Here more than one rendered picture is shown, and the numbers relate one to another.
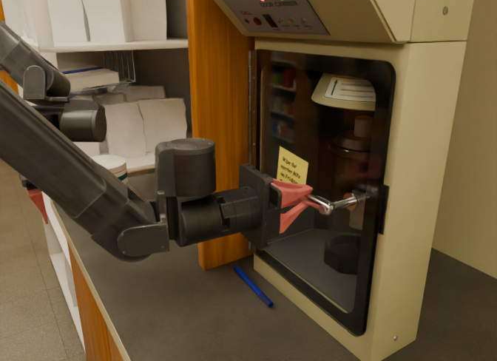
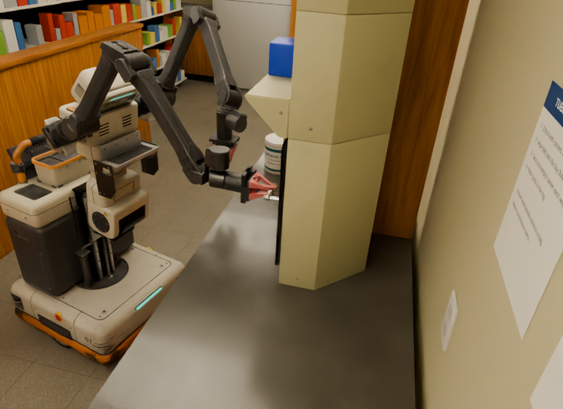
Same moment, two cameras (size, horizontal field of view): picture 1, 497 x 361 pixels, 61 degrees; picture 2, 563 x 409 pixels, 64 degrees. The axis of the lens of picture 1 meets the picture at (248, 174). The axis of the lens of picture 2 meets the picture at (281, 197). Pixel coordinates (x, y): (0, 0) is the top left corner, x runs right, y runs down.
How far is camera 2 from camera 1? 1.03 m
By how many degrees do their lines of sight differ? 41
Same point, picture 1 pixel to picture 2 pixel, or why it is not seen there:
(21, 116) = (169, 123)
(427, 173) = (309, 201)
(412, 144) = (295, 183)
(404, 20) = (281, 128)
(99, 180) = (187, 151)
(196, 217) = (214, 177)
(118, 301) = (232, 209)
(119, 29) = not seen: hidden behind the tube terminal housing
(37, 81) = (222, 97)
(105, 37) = not seen: hidden behind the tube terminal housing
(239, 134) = not seen: hidden behind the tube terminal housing
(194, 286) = (265, 219)
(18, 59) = (220, 85)
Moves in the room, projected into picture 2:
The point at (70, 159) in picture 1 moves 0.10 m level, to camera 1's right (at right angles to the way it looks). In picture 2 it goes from (180, 141) to (199, 152)
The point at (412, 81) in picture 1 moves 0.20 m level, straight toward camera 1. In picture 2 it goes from (291, 155) to (214, 165)
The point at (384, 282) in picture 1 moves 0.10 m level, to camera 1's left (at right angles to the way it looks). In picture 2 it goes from (284, 243) to (260, 228)
